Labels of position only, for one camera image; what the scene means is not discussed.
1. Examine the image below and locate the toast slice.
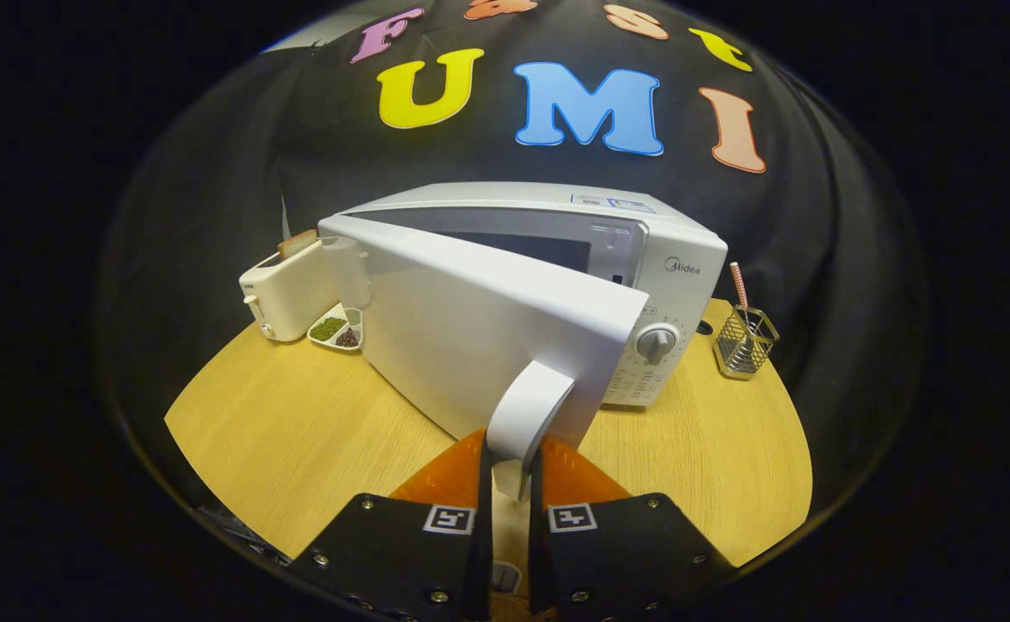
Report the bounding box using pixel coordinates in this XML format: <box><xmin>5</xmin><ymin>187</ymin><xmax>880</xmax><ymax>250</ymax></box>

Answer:
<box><xmin>278</xmin><ymin>229</ymin><xmax>320</xmax><ymax>262</ymax></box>

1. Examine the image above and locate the white microwave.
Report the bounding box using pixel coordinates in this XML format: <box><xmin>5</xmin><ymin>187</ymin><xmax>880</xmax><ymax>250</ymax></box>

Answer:
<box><xmin>317</xmin><ymin>181</ymin><xmax>728</xmax><ymax>502</ymax></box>

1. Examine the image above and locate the white divided bean dish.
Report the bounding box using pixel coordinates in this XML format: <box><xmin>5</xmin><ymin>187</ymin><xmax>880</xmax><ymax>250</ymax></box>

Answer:
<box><xmin>308</xmin><ymin>302</ymin><xmax>365</xmax><ymax>352</ymax></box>

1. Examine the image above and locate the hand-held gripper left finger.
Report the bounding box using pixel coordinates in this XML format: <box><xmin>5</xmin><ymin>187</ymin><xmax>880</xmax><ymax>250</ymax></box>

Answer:
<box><xmin>289</xmin><ymin>428</ymin><xmax>495</xmax><ymax>622</ymax></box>

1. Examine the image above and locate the metal wire holder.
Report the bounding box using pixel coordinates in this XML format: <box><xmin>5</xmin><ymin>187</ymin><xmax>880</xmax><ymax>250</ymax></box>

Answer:
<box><xmin>714</xmin><ymin>304</ymin><xmax>780</xmax><ymax>381</ymax></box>

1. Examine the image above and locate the white toaster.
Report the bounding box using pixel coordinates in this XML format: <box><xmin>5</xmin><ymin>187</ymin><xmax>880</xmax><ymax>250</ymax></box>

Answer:
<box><xmin>238</xmin><ymin>238</ymin><xmax>341</xmax><ymax>343</ymax></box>

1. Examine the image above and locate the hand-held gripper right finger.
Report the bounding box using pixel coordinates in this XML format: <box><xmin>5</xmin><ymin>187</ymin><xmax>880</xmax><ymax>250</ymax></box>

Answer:
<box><xmin>529</xmin><ymin>432</ymin><xmax>739</xmax><ymax>622</ymax></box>

